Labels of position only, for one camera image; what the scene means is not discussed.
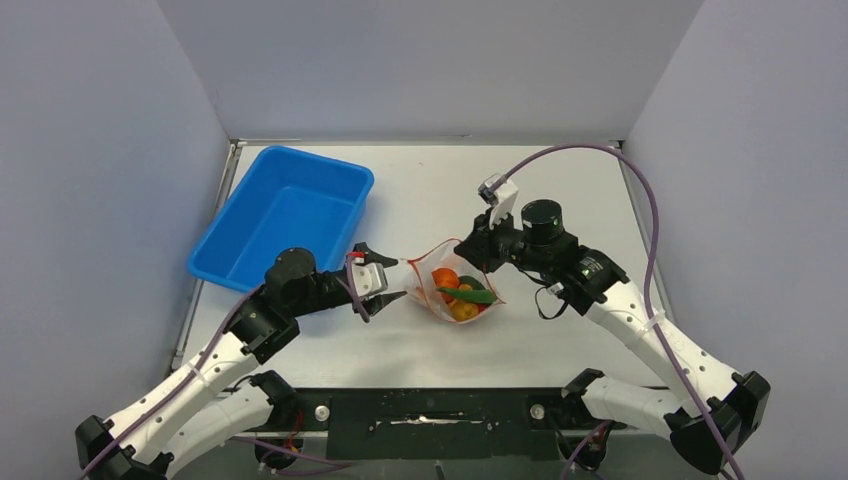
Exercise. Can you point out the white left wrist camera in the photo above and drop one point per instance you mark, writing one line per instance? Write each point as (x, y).
(365, 279)

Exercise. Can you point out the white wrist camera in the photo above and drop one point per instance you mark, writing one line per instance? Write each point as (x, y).
(500, 194)
(365, 279)

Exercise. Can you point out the round brown fried ball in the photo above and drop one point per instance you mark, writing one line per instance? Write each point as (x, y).
(462, 311)

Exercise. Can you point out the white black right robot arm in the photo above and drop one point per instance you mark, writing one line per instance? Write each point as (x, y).
(709, 409)

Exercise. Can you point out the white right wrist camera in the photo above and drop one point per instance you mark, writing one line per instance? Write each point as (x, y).
(500, 194)

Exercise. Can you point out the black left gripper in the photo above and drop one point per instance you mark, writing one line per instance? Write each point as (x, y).
(373, 302)

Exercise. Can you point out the green toy chili pepper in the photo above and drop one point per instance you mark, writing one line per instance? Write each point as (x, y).
(481, 296)

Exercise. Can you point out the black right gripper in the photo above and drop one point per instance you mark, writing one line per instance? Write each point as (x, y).
(479, 246)

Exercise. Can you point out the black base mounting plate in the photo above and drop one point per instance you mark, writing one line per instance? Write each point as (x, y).
(433, 424)

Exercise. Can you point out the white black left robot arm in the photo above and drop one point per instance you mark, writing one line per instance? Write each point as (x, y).
(220, 392)

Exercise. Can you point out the blue plastic bin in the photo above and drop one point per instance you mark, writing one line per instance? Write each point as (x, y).
(287, 198)

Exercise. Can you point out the green toy avocado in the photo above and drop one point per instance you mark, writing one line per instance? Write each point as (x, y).
(470, 282)

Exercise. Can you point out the orange toy pumpkin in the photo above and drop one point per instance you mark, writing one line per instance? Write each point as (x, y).
(445, 277)

